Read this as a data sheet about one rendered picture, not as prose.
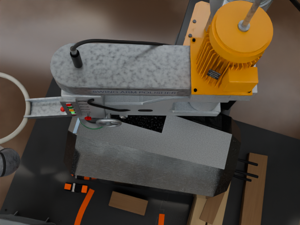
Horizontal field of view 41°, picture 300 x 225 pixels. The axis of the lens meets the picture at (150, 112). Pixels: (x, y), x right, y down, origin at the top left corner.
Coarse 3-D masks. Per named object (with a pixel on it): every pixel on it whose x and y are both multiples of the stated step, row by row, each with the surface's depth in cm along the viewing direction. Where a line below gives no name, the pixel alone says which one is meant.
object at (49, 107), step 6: (60, 96) 252; (30, 102) 261; (36, 102) 260; (42, 102) 259; (48, 102) 258; (54, 102) 257; (36, 108) 259; (42, 108) 258; (48, 108) 257; (54, 108) 256; (30, 114) 259; (36, 114) 258; (42, 114) 252; (48, 114) 251; (54, 114) 250; (60, 114) 249; (66, 114) 248
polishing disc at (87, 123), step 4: (80, 120) 264; (84, 120) 264; (88, 120) 264; (92, 120) 265; (96, 120) 265; (84, 124) 264; (88, 124) 264; (92, 124) 264; (92, 128) 264; (96, 128) 265
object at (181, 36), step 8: (192, 0) 305; (200, 0) 305; (208, 0) 305; (192, 8) 303; (184, 16) 301; (184, 24) 299; (184, 32) 297; (176, 40) 374; (224, 104) 337; (232, 104) 332; (224, 112) 358
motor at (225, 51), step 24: (240, 0) 153; (216, 24) 148; (264, 24) 149; (192, 48) 187; (216, 48) 151; (240, 48) 146; (264, 48) 148; (192, 72) 184; (216, 72) 160; (240, 72) 159
